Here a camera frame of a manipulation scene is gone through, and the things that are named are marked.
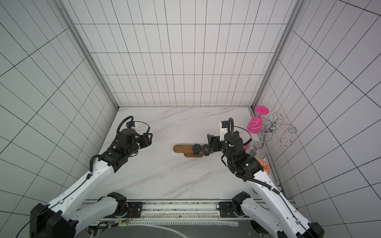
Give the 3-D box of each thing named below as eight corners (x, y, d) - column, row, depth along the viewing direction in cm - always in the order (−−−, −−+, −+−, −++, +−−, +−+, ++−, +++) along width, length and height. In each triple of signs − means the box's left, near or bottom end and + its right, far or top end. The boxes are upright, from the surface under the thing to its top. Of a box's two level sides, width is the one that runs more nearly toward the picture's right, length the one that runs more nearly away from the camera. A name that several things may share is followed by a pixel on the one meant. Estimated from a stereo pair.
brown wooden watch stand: (174, 157, 93) (173, 151, 87) (174, 151, 96) (173, 144, 89) (203, 157, 93) (203, 151, 87) (202, 151, 96) (203, 145, 89)
